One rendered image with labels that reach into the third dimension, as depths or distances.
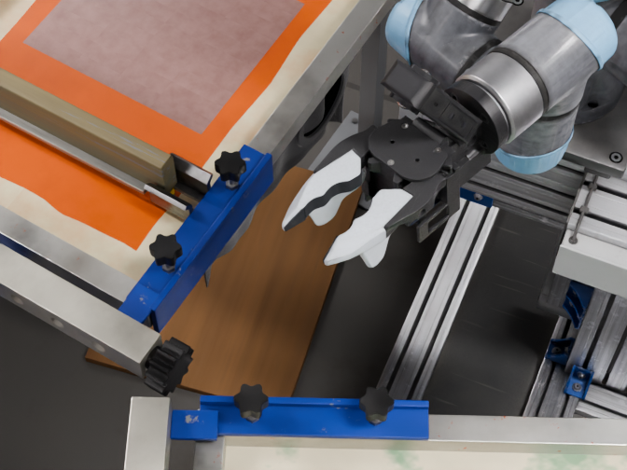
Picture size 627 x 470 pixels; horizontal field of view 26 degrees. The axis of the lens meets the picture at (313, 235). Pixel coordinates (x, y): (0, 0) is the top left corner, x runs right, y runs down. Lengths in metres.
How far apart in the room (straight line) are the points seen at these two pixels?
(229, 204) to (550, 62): 0.80
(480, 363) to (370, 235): 1.61
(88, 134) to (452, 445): 0.68
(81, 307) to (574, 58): 0.84
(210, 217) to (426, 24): 0.66
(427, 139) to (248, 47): 1.02
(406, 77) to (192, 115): 1.02
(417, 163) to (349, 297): 1.86
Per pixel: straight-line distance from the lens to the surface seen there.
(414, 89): 1.10
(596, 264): 1.75
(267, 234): 3.06
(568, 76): 1.25
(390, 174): 1.16
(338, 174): 1.16
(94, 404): 2.93
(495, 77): 1.21
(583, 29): 1.26
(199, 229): 1.93
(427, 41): 1.37
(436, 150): 1.17
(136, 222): 2.00
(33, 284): 1.87
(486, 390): 2.69
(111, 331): 1.82
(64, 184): 2.05
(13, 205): 2.04
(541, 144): 1.33
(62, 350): 2.99
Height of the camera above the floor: 2.65
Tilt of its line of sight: 59 degrees down
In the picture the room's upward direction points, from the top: straight up
